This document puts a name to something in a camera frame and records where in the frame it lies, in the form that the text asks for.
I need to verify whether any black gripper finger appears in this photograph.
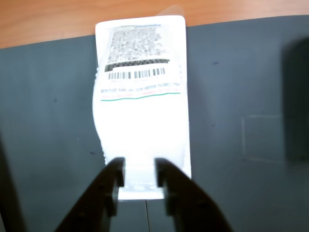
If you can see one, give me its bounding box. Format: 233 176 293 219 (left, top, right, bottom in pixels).
55 157 126 232
154 158 234 232

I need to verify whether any white packaged sandwich with label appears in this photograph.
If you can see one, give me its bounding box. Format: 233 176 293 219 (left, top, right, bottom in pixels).
91 4 193 201

